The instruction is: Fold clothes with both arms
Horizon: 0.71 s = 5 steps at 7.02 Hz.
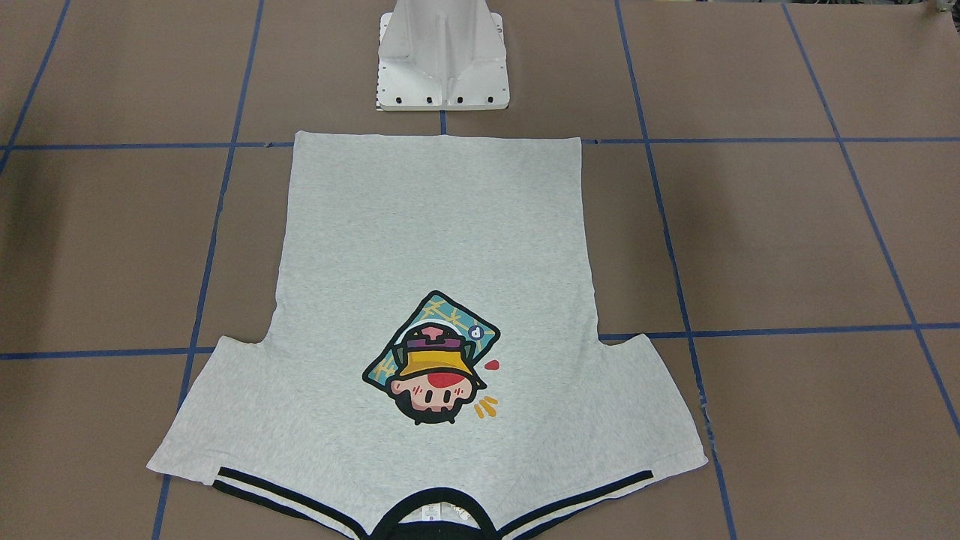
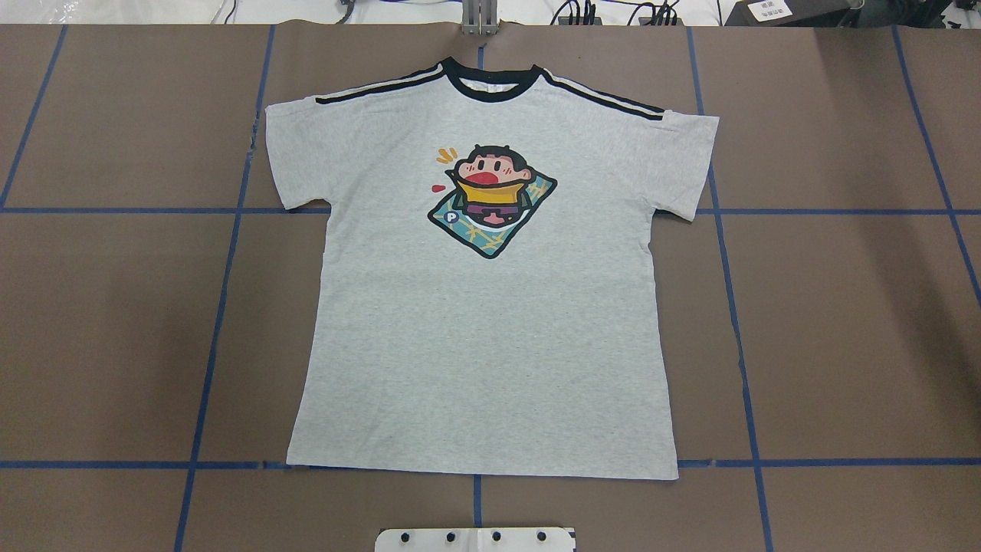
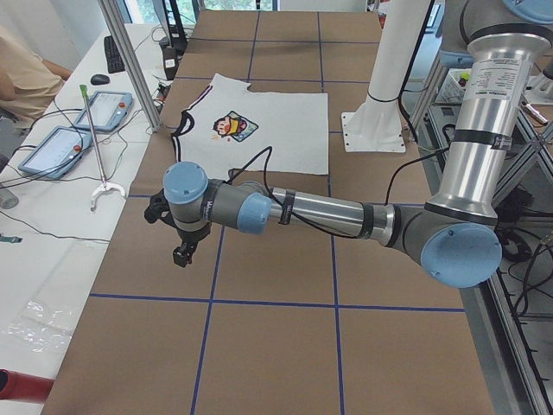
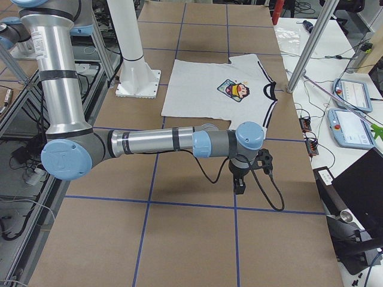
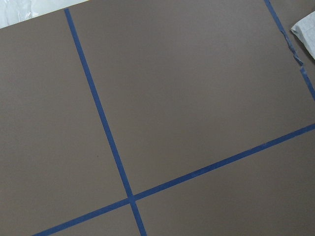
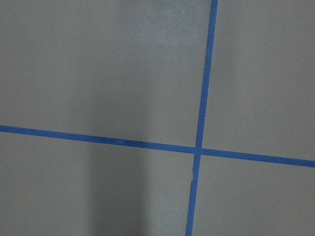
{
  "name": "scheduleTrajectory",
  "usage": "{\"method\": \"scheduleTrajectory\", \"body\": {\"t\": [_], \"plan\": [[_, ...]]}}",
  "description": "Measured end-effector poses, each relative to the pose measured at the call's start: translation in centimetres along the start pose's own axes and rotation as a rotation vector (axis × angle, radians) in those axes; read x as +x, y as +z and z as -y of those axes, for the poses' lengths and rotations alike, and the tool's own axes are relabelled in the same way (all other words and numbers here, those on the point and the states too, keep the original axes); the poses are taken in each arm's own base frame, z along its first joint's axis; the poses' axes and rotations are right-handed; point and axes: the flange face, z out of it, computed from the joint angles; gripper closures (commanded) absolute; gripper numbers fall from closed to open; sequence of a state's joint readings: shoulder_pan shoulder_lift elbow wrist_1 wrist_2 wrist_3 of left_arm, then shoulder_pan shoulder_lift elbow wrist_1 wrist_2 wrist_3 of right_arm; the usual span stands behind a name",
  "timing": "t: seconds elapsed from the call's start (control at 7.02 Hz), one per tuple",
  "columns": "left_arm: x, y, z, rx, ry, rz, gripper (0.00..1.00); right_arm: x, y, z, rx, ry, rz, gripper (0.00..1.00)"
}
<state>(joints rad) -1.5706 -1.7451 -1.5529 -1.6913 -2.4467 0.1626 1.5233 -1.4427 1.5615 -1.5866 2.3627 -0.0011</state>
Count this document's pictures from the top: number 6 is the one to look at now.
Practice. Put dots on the blue tape grid lines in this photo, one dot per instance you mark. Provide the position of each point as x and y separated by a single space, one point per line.
197 150

